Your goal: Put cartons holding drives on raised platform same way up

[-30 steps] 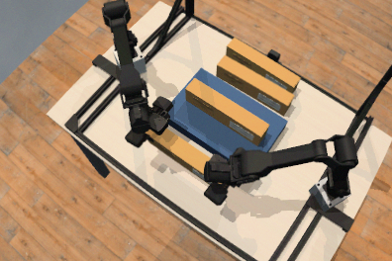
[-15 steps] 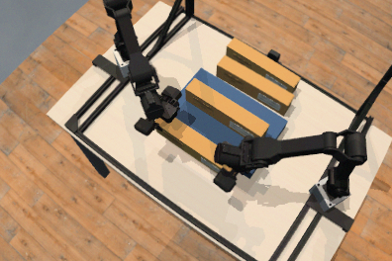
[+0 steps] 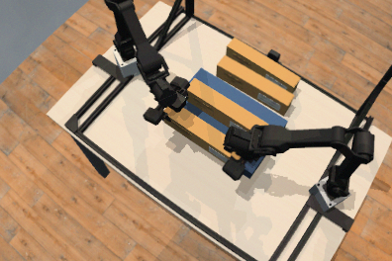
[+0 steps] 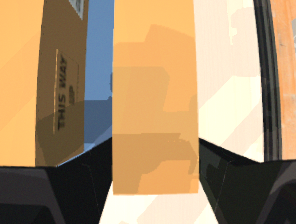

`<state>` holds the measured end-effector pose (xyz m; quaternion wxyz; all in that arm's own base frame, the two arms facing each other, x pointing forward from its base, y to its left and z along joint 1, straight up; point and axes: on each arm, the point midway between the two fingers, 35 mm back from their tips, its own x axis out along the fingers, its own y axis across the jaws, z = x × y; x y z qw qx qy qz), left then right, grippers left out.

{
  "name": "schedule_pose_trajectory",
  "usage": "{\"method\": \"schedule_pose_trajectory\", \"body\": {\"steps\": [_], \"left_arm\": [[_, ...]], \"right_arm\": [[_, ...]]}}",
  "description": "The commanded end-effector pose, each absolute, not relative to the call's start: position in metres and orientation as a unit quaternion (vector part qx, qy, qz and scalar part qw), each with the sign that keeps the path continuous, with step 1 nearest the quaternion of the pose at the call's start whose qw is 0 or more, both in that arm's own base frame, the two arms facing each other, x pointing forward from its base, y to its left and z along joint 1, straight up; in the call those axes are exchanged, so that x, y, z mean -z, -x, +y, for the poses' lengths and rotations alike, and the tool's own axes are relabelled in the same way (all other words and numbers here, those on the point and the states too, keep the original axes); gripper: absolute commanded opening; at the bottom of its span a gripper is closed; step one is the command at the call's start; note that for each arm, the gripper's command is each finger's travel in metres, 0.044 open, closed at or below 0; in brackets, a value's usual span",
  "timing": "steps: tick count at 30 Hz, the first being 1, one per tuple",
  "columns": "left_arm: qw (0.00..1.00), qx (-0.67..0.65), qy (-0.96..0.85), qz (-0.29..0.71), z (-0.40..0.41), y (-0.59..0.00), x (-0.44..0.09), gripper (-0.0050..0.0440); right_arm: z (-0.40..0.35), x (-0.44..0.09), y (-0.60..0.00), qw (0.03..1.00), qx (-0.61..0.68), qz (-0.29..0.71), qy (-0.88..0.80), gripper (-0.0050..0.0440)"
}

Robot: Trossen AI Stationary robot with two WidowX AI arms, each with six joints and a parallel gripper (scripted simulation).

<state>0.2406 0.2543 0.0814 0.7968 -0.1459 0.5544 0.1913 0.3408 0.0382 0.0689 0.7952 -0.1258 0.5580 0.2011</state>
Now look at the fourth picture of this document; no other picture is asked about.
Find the blue flat platform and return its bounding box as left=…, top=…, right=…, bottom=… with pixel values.
left=78, top=0, right=115, bottom=156

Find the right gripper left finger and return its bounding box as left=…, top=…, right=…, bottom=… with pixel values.
left=0, top=137, right=113, bottom=224

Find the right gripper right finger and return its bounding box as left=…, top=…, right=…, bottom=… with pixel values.
left=199, top=137, right=296, bottom=224

